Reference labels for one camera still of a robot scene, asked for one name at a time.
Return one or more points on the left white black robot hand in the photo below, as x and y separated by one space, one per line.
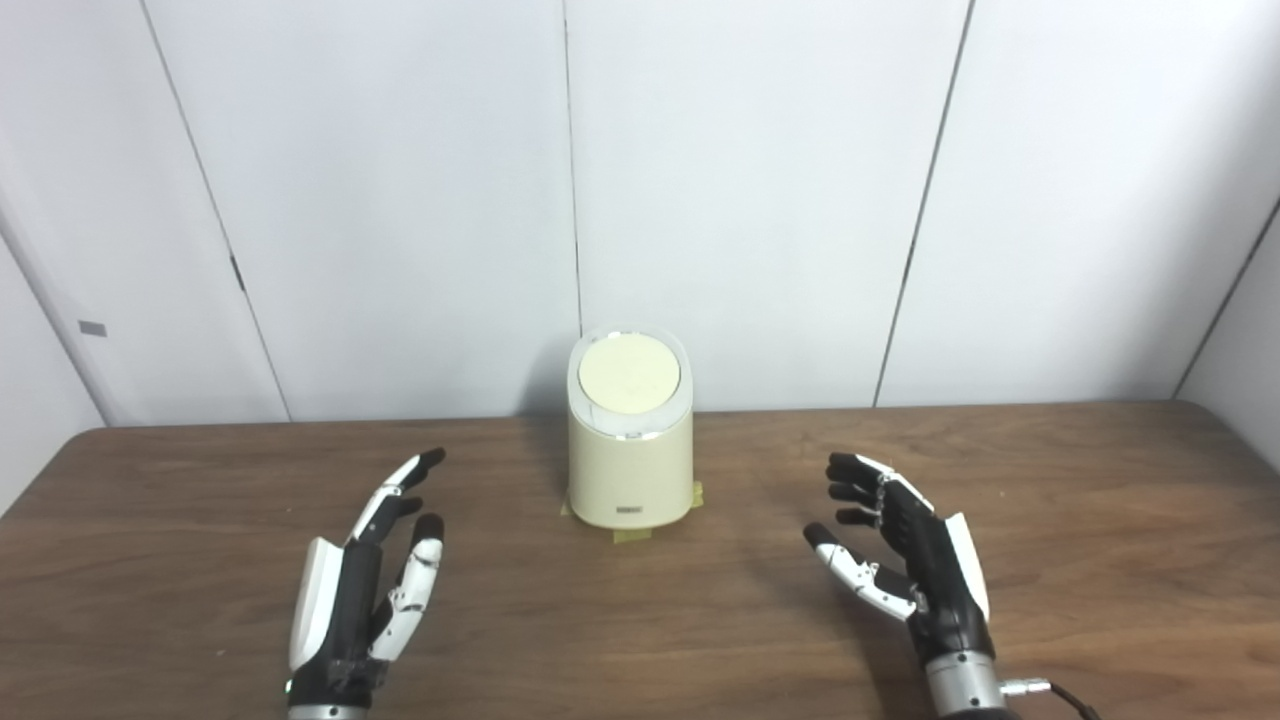
345 610

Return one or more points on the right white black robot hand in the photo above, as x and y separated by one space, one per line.
945 590

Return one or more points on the cream round bin lid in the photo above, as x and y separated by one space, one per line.
629 373

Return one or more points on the cream-colored bin body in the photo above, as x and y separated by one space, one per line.
630 475

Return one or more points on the black wall panel hinge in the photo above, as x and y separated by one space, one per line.
237 273

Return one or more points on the grey wall tag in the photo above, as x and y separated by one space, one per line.
92 329

